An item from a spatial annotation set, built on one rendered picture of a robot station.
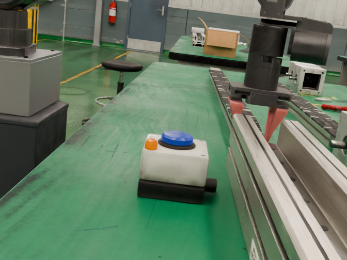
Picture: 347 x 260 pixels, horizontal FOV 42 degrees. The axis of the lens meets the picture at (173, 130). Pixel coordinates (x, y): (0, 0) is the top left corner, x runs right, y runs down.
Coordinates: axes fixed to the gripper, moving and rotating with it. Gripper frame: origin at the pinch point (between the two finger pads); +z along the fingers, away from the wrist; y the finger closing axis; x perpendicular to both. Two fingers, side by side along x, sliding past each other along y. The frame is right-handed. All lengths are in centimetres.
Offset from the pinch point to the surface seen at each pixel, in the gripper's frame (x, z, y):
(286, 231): -48.9, -6.2, -4.9
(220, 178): -16.8, 2.2, -6.2
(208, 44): 205, -3, 0
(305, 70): 82, -6, 29
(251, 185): -34.1, -3.8, -5.0
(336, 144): -7.6, -2.8, 12.3
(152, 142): -26.7, -4.8, -15.9
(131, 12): 1091, -3, -160
